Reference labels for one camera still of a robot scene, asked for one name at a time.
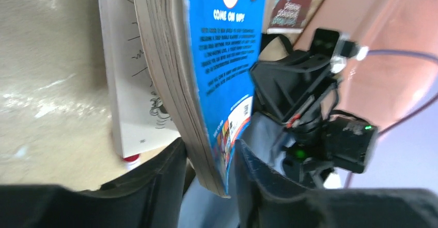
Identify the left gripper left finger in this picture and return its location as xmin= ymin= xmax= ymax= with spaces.
xmin=75 ymin=137 xmax=188 ymax=228

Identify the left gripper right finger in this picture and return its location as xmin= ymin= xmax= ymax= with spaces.
xmin=234 ymin=139 xmax=319 ymax=228

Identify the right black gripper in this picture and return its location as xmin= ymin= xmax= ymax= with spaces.
xmin=249 ymin=28 xmax=341 ymax=129

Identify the blue student backpack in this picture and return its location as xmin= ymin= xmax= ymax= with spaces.
xmin=178 ymin=113 xmax=295 ymax=227

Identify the yellow treehouse book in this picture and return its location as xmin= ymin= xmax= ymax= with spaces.
xmin=266 ymin=0 xmax=312 ymax=34

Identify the blue treehouse book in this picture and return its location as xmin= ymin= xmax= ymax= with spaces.
xmin=99 ymin=0 xmax=265 ymax=198

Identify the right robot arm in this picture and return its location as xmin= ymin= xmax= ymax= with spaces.
xmin=249 ymin=28 xmax=379 ymax=188

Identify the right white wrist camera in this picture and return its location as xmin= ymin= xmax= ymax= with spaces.
xmin=330 ymin=32 xmax=369 ymax=74

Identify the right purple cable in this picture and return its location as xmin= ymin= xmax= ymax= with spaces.
xmin=343 ymin=49 xmax=438 ymax=189

